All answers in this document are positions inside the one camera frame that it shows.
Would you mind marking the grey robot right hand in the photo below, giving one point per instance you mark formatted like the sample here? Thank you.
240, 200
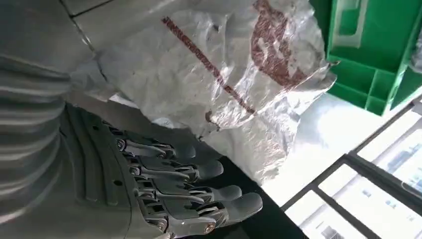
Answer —
108, 184

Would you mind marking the ribbed grey right arm sleeve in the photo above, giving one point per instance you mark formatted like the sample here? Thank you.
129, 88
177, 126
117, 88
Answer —
29, 132

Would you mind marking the green plastic crate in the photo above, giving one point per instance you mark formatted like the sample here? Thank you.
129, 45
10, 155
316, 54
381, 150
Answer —
372, 49

